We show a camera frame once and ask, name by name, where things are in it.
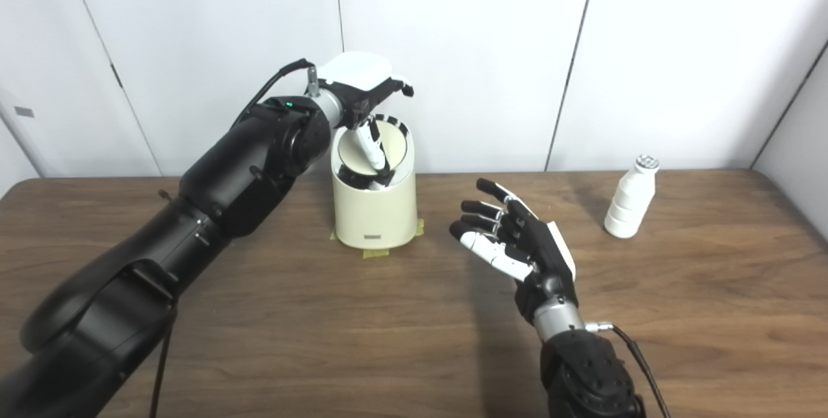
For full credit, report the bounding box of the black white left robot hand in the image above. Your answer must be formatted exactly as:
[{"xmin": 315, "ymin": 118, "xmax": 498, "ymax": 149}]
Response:
[{"xmin": 316, "ymin": 51, "xmax": 415, "ymax": 189}]

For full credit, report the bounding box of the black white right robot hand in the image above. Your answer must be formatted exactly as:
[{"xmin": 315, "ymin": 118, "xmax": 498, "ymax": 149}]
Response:
[{"xmin": 449, "ymin": 178, "xmax": 578, "ymax": 325}]

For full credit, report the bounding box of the small white plastic bottle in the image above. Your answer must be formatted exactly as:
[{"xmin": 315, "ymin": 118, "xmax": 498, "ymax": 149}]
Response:
[{"xmin": 604, "ymin": 154, "xmax": 660, "ymax": 239}]

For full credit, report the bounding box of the cream-colored lidded bin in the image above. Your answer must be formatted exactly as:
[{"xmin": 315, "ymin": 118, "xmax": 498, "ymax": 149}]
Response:
[{"xmin": 331, "ymin": 114, "xmax": 418, "ymax": 250}]

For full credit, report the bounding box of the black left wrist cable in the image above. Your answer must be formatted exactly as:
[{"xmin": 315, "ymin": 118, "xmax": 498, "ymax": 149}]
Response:
[{"xmin": 150, "ymin": 59, "xmax": 316, "ymax": 418}]

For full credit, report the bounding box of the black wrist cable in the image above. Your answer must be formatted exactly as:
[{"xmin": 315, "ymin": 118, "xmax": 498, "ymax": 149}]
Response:
[
  {"xmin": 150, "ymin": 59, "xmax": 316, "ymax": 418},
  {"xmin": 585, "ymin": 321, "xmax": 673, "ymax": 418}
]

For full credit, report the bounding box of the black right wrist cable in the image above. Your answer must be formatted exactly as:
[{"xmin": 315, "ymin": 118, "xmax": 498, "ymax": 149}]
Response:
[{"xmin": 585, "ymin": 321, "xmax": 673, "ymax": 418}]

